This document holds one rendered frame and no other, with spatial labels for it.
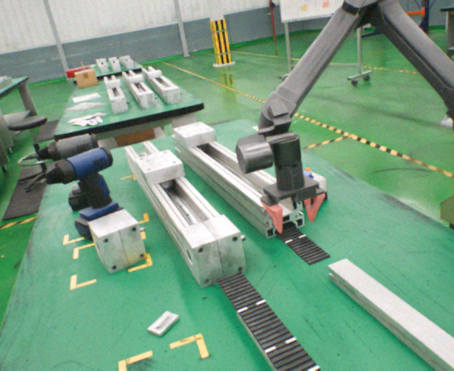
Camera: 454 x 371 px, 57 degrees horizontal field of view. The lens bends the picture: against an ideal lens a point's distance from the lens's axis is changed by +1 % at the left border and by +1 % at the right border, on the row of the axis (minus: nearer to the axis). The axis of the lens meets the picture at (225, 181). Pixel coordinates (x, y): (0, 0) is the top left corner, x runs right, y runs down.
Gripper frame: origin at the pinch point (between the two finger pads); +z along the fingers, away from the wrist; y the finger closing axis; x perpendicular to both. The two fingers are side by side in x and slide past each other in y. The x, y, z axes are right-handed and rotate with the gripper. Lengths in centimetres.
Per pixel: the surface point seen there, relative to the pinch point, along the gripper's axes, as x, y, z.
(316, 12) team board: -502, -330, -18
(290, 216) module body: -4.9, -1.4, 1.0
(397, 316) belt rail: 31.6, 1.1, 1.5
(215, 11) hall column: -969, -344, -47
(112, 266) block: -13.5, 39.3, 3.0
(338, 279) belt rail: 17.3, 1.6, 3.5
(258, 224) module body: -8.5, 5.2, 2.4
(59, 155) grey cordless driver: -58, 45, -14
